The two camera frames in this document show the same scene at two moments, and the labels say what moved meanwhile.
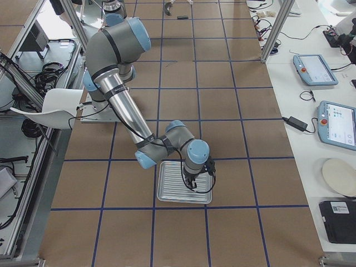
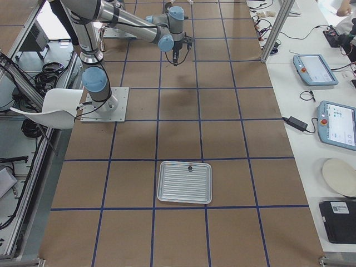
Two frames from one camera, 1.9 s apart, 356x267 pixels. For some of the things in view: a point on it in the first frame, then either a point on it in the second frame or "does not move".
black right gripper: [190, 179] → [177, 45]
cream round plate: [341, 174] does not move
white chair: [59, 109] does not move
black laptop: [340, 219] does not move
